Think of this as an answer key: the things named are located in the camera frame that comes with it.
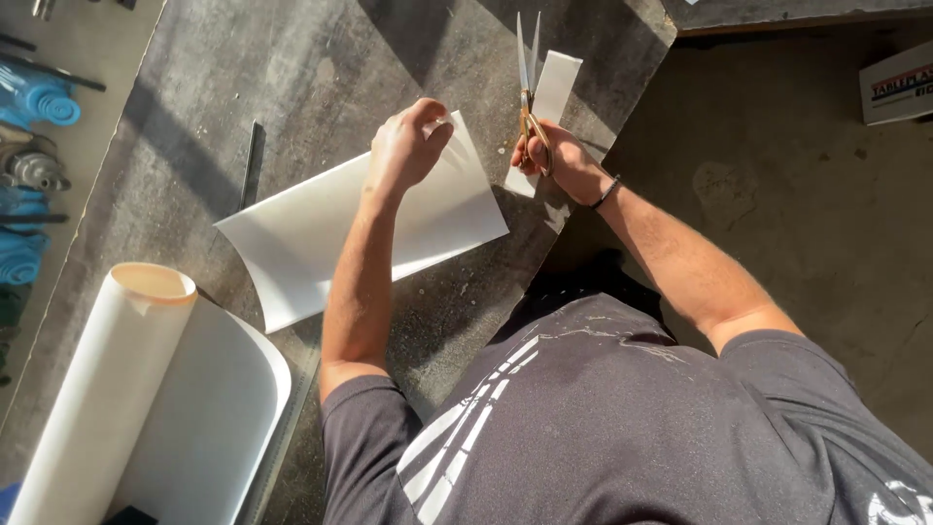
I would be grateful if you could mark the person's right hand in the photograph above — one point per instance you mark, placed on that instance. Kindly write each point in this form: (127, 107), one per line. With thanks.
(568, 164)

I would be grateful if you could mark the person's left hand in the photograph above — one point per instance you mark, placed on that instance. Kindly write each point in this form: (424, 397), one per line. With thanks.
(401, 149)

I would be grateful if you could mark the person's left fingers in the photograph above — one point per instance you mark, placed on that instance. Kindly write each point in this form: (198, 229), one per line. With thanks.
(436, 120)

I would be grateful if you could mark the large white sheet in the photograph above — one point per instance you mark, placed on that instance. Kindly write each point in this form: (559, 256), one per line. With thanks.
(328, 233)

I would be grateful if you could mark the narrow white strip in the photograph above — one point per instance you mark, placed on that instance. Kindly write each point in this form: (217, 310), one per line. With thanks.
(558, 84)

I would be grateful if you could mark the dark flat metal bar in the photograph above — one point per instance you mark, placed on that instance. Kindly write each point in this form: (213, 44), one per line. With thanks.
(251, 168)

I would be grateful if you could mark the long metal ruler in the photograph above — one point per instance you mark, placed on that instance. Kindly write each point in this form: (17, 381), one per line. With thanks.
(281, 437)

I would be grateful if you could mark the dark grey printed shirt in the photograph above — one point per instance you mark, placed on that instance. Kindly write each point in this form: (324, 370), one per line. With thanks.
(619, 437)

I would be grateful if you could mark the dark board with wooden edge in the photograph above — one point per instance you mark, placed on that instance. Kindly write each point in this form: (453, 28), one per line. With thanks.
(802, 13)

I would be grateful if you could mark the white sheet roll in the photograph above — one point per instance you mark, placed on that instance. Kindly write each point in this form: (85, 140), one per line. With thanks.
(146, 394)

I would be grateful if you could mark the heap of blue grey fittings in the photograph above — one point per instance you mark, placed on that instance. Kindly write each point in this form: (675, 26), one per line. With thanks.
(29, 168)

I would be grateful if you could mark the white cardboard box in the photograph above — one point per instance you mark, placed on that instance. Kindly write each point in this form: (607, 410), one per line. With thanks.
(898, 84)

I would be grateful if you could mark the small black block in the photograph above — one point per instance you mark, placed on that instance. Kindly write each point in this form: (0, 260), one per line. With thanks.
(131, 516)

